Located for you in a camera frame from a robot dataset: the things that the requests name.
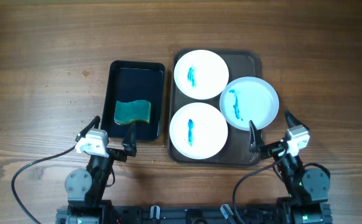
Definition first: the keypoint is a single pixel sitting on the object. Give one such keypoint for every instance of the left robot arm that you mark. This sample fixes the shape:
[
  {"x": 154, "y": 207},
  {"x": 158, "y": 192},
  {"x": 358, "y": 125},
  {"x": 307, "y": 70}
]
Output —
[{"x": 85, "y": 187}]

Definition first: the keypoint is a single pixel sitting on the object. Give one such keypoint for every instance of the black water tray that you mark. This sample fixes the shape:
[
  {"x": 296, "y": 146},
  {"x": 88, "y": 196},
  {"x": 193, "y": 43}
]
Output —
[{"x": 129, "y": 81}]

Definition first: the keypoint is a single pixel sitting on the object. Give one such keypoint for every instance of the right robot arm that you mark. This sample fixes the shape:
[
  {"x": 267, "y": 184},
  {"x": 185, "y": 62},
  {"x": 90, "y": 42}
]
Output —
[{"x": 306, "y": 184}]

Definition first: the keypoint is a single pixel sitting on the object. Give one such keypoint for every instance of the white plate top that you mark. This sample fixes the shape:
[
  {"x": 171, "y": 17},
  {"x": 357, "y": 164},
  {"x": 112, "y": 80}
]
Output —
[{"x": 201, "y": 74}]

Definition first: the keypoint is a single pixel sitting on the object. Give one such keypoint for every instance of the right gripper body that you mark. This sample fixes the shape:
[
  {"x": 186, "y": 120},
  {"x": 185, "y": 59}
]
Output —
[{"x": 271, "y": 150}]

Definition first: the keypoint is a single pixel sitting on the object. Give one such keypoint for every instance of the white plate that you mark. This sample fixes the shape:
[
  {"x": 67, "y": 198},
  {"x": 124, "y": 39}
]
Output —
[
  {"x": 198, "y": 131},
  {"x": 201, "y": 74}
]

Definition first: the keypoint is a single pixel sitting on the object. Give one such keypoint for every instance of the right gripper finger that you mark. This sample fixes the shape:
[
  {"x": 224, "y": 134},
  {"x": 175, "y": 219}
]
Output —
[
  {"x": 256, "y": 141},
  {"x": 292, "y": 121}
]

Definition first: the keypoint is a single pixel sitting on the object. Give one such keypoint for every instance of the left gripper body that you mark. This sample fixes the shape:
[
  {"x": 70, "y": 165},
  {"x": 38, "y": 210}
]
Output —
[{"x": 116, "y": 154}]

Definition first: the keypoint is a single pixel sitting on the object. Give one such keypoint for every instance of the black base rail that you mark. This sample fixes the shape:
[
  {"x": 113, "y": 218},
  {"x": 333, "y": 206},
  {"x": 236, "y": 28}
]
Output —
[{"x": 264, "y": 213}]

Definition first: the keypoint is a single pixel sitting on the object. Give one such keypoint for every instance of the green yellow sponge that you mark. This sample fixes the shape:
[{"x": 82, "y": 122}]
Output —
[{"x": 127, "y": 113}]

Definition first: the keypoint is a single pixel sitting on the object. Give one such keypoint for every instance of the pale blue plate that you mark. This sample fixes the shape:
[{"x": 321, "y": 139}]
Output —
[{"x": 248, "y": 99}]

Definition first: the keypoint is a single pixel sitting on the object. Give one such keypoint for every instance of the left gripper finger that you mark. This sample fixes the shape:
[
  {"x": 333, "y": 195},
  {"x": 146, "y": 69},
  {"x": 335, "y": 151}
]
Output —
[
  {"x": 93, "y": 124},
  {"x": 129, "y": 141}
]

